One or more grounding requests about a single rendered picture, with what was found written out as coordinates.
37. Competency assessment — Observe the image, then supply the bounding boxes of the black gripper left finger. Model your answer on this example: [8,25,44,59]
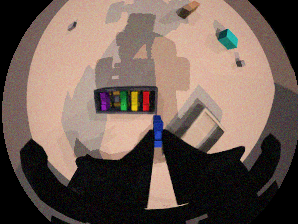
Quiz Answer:
[76,129,156,208]

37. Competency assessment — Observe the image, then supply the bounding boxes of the teal cube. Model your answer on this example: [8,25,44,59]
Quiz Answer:
[218,28,238,49]

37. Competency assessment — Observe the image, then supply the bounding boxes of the brown rectangular block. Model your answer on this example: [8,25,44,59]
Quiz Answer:
[178,0,200,19]

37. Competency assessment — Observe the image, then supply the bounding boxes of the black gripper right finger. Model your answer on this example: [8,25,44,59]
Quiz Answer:
[161,129,246,205]

